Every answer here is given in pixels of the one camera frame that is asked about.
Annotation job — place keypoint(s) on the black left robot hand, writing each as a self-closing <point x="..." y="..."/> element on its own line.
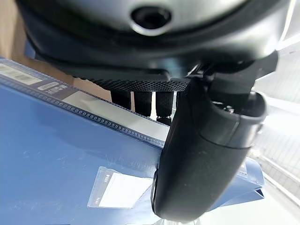
<point x="201" y="150"/>

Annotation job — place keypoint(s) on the blue plastic folder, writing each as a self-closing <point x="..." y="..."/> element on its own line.
<point x="58" y="152"/>

